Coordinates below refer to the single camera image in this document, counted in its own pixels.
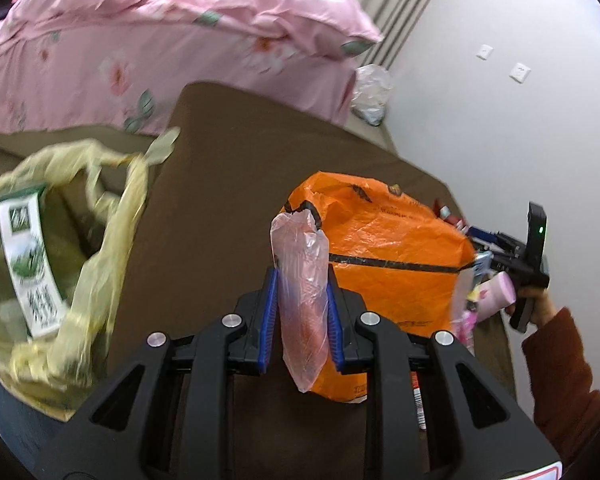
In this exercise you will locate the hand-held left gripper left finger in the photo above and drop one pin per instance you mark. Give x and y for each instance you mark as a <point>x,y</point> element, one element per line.
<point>270,320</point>

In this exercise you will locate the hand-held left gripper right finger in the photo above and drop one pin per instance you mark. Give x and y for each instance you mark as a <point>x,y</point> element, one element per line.
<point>336,330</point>

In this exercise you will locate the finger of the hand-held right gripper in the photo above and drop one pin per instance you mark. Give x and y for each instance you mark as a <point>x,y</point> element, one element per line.
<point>490,235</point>
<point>497,261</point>

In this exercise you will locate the blue white packet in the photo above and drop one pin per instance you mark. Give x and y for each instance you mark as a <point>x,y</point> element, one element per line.
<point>480,270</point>

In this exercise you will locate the pink clear plastic bag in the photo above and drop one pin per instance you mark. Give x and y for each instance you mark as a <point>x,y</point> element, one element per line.
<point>302,310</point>

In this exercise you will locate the yellow-lined trash bin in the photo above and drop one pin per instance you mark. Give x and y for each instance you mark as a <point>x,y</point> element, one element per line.
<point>115,240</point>

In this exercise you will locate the person's right forearm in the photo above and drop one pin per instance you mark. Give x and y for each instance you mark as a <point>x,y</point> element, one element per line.
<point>570,390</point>

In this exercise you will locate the person's right hand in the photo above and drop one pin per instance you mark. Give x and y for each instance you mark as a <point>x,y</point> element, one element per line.
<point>545,305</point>

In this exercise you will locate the pink snack packets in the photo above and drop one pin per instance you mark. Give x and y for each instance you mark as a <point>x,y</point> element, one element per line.
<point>495,295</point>

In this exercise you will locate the small red white packets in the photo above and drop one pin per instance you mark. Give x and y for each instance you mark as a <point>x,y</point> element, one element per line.
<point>450,215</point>

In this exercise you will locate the orange plastic bag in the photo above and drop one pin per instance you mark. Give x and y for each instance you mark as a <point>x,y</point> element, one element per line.
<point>390,240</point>

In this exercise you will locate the red white wrapper strip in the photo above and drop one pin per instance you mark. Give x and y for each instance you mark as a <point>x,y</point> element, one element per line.
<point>418,400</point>

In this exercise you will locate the clear crumpled plastic bag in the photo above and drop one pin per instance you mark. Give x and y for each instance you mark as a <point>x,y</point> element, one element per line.
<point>372,92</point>

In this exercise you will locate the green white carton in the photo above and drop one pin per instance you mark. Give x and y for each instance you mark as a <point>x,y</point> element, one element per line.
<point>27,260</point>

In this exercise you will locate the striped curtain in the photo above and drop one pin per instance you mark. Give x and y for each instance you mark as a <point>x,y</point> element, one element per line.
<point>405,0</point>

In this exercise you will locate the person's leg in jeans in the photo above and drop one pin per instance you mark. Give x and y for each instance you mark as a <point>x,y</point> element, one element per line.
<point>15,425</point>

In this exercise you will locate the pink floral quilt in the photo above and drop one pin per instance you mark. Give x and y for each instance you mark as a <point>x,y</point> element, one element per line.
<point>155,35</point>

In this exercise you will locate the white wall socket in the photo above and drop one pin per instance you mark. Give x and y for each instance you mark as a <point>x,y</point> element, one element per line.
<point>520,72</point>
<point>484,51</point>

